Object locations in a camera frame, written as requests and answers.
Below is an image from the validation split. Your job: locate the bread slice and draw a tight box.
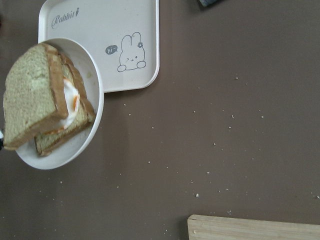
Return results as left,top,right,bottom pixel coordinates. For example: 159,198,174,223
3,43,68,150
34,53,96,156

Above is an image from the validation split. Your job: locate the fried egg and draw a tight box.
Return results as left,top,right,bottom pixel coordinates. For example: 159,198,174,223
44,77,80,135

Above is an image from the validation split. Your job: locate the white round plate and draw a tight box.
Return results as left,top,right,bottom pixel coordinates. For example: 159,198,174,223
16,38,104,170

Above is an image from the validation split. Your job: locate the cream rabbit tray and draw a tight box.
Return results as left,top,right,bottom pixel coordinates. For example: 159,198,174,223
38,0,160,93

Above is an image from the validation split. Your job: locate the wooden cutting board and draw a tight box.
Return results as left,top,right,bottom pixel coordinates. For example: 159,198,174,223
187,214,320,240

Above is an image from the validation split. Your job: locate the grey folded cloth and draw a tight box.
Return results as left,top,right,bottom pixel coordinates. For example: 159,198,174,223
199,0,220,7

